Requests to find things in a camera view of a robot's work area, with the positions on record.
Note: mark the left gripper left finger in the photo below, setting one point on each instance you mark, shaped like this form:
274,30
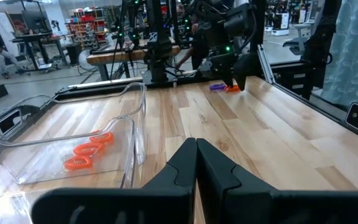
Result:
120,205

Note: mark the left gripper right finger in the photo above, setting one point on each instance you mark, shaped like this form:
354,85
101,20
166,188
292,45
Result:
259,208

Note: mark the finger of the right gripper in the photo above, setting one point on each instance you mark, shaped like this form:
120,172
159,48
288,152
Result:
227,73
247,67

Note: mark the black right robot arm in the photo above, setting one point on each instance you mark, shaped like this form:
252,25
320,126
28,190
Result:
158,46

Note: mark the grey office chair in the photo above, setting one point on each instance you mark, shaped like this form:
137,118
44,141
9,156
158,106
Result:
300,40

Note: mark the clear plastic bin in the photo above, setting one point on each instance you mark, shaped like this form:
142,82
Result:
8,203
42,174

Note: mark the wooden workbench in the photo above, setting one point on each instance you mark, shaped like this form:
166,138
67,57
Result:
120,56

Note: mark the grey round floor fan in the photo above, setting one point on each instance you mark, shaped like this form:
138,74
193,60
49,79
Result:
85,60

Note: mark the red storage shelf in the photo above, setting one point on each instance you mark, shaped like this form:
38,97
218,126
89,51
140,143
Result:
87,28

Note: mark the black standing desk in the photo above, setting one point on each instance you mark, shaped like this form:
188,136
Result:
36,36

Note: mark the black monitor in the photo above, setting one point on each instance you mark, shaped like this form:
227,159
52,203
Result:
36,21

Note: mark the silver aluminium rail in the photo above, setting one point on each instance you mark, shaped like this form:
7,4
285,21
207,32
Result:
266,68

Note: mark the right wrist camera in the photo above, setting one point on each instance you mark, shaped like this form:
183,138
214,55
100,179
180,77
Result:
205,65

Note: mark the black aluminium rig frame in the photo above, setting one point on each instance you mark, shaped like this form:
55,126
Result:
328,109

